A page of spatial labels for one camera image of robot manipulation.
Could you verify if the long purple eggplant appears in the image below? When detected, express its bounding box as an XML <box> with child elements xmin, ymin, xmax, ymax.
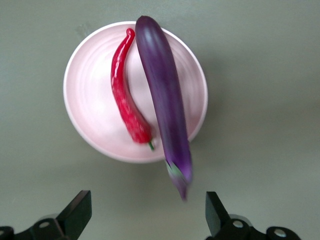
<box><xmin>134</xmin><ymin>15</ymin><xmax>194</xmax><ymax>202</ymax></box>

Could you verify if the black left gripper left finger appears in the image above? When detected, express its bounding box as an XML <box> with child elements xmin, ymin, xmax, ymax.
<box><xmin>0</xmin><ymin>189</ymin><xmax>92</xmax><ymax>240</ymax></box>

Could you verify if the pink round plate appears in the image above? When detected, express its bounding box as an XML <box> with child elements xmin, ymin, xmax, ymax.
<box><xmin>62</xmin><ymin>21</ymin><xmax>209</xmax><ymax>165</ymax></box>

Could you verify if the red chili pepper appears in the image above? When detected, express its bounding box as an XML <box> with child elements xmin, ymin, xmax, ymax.
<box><xmin>110</xmin><ymin>27</ymin><xmax>156</xmax><ymax>152</ymax></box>

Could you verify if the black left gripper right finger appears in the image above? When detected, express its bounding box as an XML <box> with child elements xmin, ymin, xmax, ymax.
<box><xmin>204</xmin><ymin>191</ymin><xmax>300</xmax><ymax>240</ymax></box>

